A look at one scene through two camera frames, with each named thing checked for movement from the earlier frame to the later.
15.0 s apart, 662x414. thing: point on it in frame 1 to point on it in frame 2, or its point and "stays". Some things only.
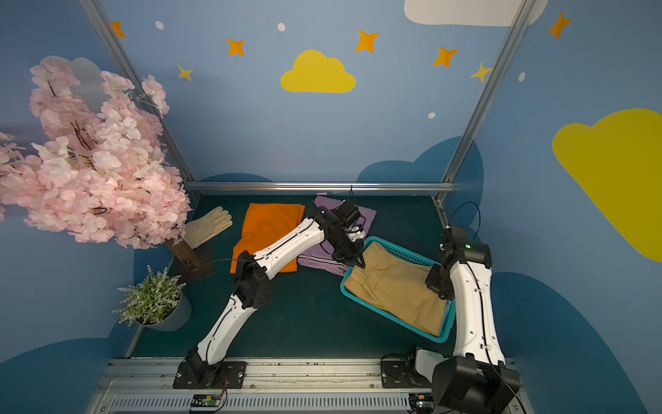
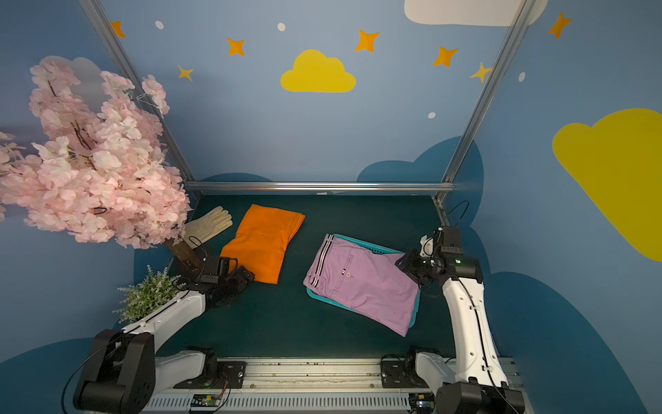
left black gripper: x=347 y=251 to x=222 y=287
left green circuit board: x=205 y=400 stays
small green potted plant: x=158 y=301 stays
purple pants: x=318 y=254 to x=369 y=280
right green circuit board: x=421 y=403 stays
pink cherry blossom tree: x=96 y=168 stays
